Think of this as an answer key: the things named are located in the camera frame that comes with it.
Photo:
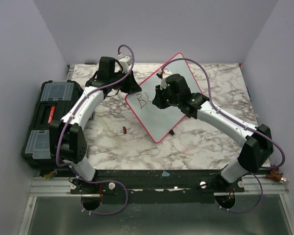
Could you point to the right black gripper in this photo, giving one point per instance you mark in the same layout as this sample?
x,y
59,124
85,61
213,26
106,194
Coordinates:
x,y
157,100

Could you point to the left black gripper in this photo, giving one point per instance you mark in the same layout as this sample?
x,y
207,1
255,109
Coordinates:
x,y
132,85

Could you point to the pink framed whiteboard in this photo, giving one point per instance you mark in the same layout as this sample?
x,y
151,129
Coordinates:
x,y
151,105

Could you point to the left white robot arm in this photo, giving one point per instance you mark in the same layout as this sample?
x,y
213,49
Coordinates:
x,y
66,136

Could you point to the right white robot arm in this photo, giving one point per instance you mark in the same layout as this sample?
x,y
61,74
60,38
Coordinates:
x,y
173,91

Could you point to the black plastic toolbox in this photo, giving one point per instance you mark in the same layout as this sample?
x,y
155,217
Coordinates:
x,y
56,98

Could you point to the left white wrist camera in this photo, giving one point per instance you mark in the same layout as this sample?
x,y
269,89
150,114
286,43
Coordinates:
x,y
126,63

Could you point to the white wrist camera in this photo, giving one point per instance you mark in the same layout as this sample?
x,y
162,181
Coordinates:
x,y
163,75
126,63

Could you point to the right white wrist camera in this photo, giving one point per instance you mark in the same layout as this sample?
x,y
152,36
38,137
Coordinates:
x,y
163,75

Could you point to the small black wall bracket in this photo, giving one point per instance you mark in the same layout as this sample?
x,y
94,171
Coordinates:
x,y
90,63

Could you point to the black mounting rail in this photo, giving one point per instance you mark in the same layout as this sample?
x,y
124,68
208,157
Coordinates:
x,y
155,186

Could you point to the brown cable connector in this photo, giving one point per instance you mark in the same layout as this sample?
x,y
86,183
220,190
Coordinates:
x,y
276,176

